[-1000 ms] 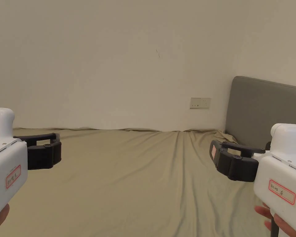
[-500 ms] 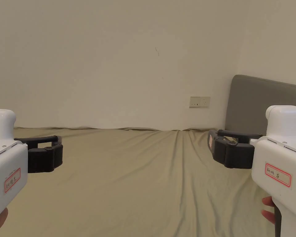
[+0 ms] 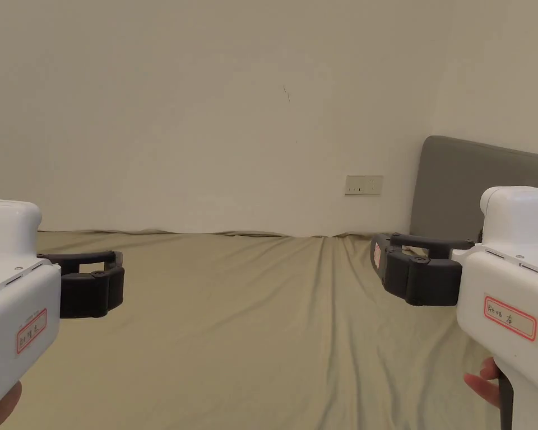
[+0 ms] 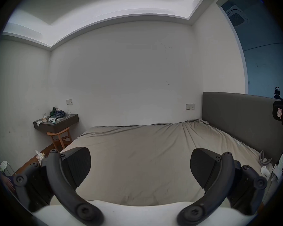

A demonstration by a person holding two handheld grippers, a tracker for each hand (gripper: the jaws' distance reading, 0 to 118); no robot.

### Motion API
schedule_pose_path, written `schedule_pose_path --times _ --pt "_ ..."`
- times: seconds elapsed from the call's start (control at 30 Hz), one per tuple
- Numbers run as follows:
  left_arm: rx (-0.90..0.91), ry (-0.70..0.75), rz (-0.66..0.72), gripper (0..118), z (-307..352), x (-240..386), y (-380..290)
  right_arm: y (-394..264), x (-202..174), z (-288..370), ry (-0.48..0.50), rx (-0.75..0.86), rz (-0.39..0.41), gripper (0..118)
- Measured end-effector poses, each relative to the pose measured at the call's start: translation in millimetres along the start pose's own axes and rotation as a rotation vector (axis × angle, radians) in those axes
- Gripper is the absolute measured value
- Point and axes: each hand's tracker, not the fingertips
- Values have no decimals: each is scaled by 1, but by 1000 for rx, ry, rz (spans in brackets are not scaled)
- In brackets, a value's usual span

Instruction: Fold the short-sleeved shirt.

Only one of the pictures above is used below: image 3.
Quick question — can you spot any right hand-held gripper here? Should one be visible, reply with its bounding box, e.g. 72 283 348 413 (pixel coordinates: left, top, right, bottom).
370 185 538 430

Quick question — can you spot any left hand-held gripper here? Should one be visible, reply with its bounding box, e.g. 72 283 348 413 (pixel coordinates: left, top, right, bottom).
0 199 126 406

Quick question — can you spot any person's right hand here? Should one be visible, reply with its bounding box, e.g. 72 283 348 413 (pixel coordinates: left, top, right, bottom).
463 357 503 408

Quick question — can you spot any person's left hand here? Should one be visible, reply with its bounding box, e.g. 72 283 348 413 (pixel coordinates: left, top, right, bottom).
0 382 23 430

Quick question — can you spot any grey padded headboard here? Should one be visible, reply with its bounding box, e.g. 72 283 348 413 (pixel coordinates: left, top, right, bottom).
409 135 538 248

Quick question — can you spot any bed with beige sheet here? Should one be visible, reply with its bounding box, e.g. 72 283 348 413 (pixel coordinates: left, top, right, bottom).
4 230 503 430

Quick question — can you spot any beige wall socket plate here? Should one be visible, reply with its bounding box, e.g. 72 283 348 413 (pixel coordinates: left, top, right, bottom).
345 175 384 197

